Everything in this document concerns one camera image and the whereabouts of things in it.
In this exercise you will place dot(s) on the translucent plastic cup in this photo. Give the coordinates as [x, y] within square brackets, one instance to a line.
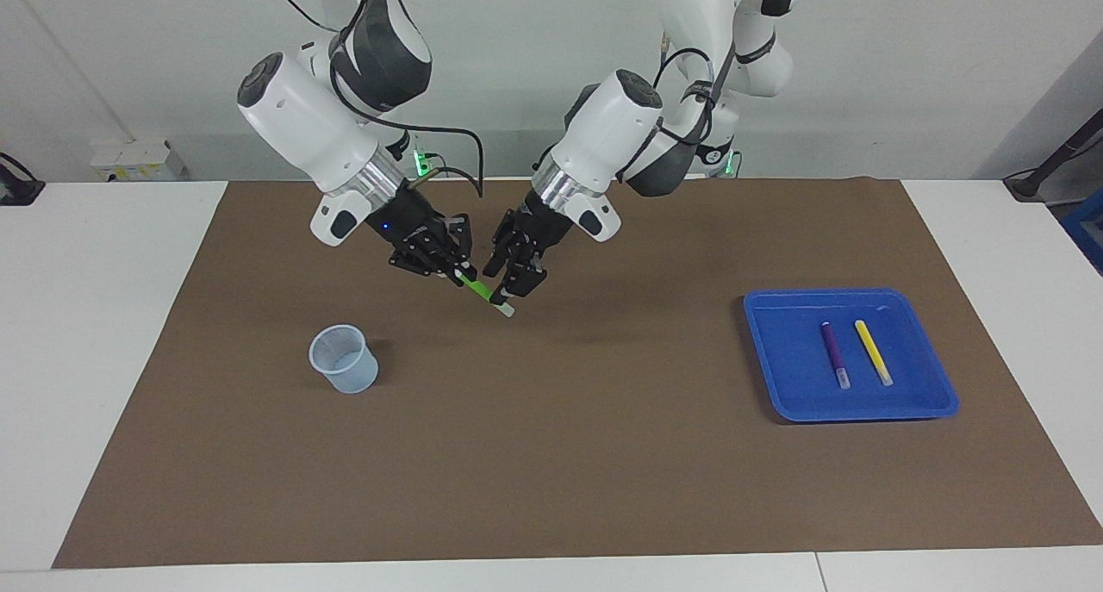
[345, 364]

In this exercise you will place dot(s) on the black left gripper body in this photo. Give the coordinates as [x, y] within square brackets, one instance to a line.
[534, 226]

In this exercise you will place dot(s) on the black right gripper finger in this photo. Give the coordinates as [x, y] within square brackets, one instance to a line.
[422, 267]
[464, 239]

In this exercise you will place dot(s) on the black clamp mount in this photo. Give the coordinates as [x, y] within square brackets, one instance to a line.
[17, 187]

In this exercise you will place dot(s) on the purple pen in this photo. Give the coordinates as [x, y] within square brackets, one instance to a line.
[833, 351]

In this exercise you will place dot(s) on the yellow pen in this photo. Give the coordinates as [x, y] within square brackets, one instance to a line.
[872, 351]

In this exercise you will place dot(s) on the blue plastic tray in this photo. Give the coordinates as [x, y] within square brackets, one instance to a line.
[801, 394]

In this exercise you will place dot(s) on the black stand pole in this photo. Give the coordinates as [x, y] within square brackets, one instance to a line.
[1064, 152]

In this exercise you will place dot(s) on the brown table mat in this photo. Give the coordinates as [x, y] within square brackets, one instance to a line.
[551, 454]

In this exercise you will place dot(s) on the blue crate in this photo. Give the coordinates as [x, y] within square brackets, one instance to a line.
[1087, 230]

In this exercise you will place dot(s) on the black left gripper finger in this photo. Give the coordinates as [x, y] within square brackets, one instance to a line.
[497, 256]
[526, 280]

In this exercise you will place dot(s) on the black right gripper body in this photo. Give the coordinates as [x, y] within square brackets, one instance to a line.
[414, 230]

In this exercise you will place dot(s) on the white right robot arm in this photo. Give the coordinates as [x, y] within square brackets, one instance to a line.
[319, 127]

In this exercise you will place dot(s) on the green pen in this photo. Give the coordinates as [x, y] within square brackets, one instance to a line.
[482, 292]

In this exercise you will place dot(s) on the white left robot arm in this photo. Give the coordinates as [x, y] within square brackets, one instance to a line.
[603, 135]

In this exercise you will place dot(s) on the white wall socket box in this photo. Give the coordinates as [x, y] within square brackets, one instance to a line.
[129, 157]

